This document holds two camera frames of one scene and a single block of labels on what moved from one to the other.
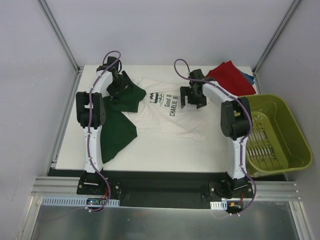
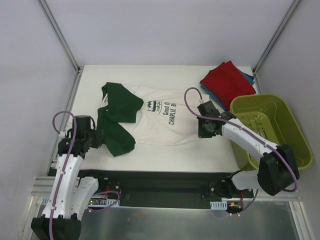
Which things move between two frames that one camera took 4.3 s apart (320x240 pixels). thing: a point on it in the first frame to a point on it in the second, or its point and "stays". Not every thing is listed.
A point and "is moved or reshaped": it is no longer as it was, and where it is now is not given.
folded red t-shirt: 228,77 stays
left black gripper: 122,85 to 99,137
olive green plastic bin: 277,142 stays
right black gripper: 191,97 to 200,125
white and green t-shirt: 143,106 is moved or reshaped
